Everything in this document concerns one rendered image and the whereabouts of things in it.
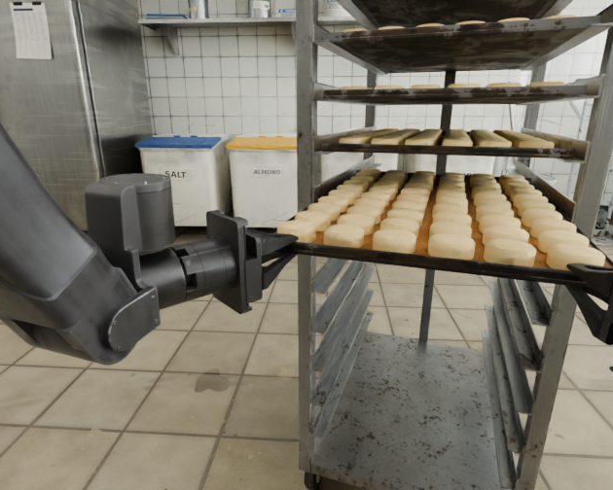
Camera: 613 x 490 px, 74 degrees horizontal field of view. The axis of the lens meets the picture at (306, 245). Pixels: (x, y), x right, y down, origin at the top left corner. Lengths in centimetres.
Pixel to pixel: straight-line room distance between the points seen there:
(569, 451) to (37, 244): 143
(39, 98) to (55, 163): 40
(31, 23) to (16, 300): 289
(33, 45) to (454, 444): 296
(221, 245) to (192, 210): 266
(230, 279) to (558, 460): 121
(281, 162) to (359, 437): 207
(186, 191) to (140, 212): 269
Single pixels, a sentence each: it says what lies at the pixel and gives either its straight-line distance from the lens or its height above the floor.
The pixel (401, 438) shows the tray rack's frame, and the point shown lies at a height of 15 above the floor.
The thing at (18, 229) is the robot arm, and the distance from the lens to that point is 28.
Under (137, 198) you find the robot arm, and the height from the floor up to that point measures 86.
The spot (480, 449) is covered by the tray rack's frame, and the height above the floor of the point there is 15.
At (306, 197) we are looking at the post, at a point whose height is 78.
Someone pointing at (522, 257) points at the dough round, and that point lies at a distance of 47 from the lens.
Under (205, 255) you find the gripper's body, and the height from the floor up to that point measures 79.
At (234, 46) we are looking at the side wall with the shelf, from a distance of 358.
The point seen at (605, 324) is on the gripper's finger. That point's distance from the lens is 42.
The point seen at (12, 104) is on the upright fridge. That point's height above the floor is 98.
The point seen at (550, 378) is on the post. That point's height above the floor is 49.
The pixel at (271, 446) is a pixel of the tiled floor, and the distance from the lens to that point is 132.
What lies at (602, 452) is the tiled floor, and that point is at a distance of 155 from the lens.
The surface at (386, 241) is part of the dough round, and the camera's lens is 46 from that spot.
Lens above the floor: 93
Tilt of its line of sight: 18 degrees down
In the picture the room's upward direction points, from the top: straight up
